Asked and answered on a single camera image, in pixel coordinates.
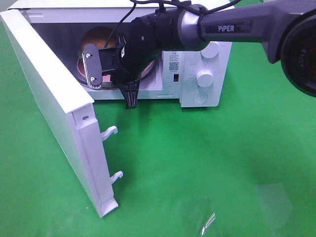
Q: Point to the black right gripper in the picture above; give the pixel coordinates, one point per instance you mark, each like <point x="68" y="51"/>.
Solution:
<point x="110" y="58"/>

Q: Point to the burger with lettuce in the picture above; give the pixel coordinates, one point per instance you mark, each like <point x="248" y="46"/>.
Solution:
<point x="97" y="36"/>

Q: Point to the pink round plate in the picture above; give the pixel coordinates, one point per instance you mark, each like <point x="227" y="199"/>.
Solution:
<point x="148" y="67"/>

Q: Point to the white microwave door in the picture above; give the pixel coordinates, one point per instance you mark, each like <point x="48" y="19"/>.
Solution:
<point x="68" y="110"/>

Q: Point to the white timer knob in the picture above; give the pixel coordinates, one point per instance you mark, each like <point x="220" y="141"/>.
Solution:
<point x="205" y="78"/>

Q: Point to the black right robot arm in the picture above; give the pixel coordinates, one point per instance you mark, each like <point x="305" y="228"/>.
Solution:
<point x="285" y="28"/>

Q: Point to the glass microwave turntable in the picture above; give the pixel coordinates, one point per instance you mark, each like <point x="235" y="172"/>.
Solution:
<point x="148" y="74"/>

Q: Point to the white microwave oven body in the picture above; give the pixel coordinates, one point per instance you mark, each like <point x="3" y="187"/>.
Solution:
<point x="194" y="78"/>

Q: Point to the upper white power knob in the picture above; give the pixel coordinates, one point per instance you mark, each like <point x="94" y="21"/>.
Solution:
<point x="211" y="50"/>

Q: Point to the clear plastic film piece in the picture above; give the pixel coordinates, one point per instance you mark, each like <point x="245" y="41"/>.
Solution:
<point x="199" y="218"/>

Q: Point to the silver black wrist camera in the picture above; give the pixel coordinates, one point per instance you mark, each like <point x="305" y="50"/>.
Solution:
<point x="92" y="66"/>

